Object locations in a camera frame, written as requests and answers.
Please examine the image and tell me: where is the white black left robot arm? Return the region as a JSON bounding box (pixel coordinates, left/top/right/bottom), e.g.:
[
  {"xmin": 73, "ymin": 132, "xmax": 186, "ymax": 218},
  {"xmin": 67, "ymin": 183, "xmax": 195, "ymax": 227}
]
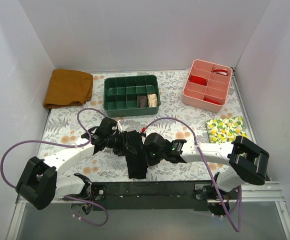
[{"xmin": 15, "ymin": 130, "xmax": 122, "ymax": 210}]

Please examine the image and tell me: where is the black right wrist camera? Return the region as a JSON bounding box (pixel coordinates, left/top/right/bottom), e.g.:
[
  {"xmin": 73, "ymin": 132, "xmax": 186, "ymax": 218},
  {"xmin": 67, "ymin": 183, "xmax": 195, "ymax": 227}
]
[{"xmin": 143, "ymin": 132, "xmax": 171, "ymax": 151}]

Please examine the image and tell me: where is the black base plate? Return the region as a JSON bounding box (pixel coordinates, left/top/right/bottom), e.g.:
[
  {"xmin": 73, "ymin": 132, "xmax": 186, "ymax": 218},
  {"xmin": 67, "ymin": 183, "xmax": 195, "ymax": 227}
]
[{"xmin": 88, "ymin": 180, "xmax": 225, "ymax": 215}]

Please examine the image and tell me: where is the aluminium frame rail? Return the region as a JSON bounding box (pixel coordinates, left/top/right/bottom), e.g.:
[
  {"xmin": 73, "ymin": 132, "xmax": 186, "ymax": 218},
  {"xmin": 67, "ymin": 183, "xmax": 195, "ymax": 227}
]
[{"xmin": 7, "ymin": 181, "xmax": 290, "ymax": 240}]

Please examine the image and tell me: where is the pink divided organizer box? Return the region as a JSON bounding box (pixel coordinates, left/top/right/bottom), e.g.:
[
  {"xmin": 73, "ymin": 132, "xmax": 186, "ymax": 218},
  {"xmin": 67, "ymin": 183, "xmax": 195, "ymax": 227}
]
[{"xmin": 182, "ymin": 59, "xmax": 233, "ymax": 113}]

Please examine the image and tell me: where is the red white rolled cloth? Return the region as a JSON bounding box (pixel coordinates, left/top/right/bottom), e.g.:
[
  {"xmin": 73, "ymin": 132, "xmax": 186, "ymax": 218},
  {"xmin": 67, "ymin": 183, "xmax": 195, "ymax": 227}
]
[{"xmin": 212, "ymin": 68, "xmax": 228, "ymax": 76}]

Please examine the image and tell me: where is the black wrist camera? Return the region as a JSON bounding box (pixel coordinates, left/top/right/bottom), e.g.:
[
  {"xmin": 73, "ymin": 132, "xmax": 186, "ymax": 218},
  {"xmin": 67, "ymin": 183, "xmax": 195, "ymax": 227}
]
[
  {"xmin": 95, "ymin": 117, "xmax": 123, "ymax": 138},
  {"xmin": 143, "ymin": 132, "xmax": 171, "ymax": 151}
]

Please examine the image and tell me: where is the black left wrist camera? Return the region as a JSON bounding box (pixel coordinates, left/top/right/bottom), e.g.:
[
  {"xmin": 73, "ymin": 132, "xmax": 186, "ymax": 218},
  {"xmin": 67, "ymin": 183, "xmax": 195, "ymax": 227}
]
[{"xmin": 95, "ymin": 117, "xmax": 123, "ymax": 138}]

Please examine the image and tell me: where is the purple cable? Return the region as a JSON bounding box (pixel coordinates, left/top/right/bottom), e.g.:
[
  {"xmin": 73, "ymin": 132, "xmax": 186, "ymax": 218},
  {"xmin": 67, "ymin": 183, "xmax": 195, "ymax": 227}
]
[
  {"xmin": 0, "ymin": 108, "xmax": 109, "ymax": 227},
  {"xmin": 142, "ymin": 117, "xmax": 243, "ymax": 233}
]

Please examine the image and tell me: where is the black underwear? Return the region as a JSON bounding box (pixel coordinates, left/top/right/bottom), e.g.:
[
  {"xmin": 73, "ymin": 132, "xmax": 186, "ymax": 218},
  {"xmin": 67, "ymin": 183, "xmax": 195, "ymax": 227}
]
[{"xmin": 121, "ymin": 130, "xmax": 148, "ymax": 180}]

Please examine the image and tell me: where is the brown folded cloth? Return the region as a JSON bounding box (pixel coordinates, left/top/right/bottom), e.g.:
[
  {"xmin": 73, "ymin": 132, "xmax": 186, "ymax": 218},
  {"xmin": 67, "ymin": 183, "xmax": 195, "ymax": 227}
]
[{"xmin": 43, "ymin": 68, "xmax": 93, "ymax": 109}]

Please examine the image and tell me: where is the beige rolled underwear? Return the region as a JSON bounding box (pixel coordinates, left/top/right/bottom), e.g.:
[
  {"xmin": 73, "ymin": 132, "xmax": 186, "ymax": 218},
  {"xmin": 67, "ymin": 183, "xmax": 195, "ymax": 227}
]
[{"xmin": 147, "ymin": 93, "xmax": 158, "ymax": 108}]

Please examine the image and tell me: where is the grey rolled underwear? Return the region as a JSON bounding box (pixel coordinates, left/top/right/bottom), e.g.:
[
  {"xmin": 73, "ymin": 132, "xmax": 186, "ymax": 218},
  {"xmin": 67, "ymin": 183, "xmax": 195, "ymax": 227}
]
[{"xmin": 137, "ymin": 95, "xmax": 148, "ymax": 108}]

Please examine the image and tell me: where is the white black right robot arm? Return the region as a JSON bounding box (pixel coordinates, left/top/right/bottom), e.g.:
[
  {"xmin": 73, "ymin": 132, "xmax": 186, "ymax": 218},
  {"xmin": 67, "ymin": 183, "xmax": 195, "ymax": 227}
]
[{"xmin": 143, "ymin": 133, "xmax": 270, "ymax": 199}]

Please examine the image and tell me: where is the floral patterned table mat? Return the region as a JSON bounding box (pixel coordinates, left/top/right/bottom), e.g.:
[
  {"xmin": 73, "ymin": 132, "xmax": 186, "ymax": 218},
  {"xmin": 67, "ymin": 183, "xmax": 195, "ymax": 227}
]
[{"xmin": 37, "ymin": 70, "xmax": 245, "ymax": 182}]

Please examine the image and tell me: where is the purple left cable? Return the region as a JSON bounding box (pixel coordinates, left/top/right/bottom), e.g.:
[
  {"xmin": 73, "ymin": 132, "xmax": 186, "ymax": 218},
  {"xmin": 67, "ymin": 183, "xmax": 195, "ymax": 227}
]
[{"xmin": 0, "ymin": 108, "xmax": 109, "ymax": 227}]

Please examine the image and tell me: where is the lemon print folded cloth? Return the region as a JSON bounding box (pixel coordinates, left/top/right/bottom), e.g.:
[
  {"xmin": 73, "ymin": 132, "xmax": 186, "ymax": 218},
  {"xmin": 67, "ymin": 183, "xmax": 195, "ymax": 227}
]
[{"xmin": 205, "ymin": 116, "xmax": 248, "ymax": 144}]

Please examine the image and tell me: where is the green divided organizer box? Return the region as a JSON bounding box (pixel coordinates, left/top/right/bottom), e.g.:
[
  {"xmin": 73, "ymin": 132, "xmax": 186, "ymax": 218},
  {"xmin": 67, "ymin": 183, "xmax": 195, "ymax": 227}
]
[{"xmin": 103, "ymin": 75, "xmax": 161, "ymax": 118}]

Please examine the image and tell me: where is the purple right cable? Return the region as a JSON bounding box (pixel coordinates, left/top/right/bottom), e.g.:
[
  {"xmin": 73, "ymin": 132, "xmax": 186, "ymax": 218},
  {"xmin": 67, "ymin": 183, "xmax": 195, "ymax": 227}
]
[{"xmin": 142, "ymin": 117, "xmax": 243, "ymax": 233}]

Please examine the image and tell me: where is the red cloth front compartment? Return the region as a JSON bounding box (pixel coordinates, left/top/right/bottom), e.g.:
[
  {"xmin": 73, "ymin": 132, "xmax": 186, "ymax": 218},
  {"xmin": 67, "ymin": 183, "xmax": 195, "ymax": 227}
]
[{"xmin": 203, "ymin": 98, "xmax": 220, "ymax": 105}]

